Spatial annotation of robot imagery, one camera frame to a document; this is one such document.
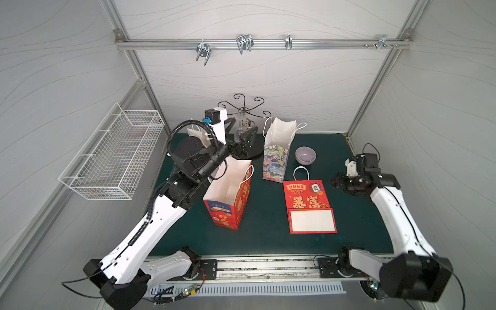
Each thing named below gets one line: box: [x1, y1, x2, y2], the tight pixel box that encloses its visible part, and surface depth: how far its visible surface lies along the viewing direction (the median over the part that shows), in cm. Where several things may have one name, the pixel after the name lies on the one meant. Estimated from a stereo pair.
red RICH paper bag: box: [282, 166, 338, 235], surface depth 92 cm
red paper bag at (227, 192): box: [202, 156, 255, 231], surface depth 75 cm
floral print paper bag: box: [262, 116, 307, 183], surface depth 92 cm
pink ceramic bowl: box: [295, 145, 318, 166], surface depth 107 cm
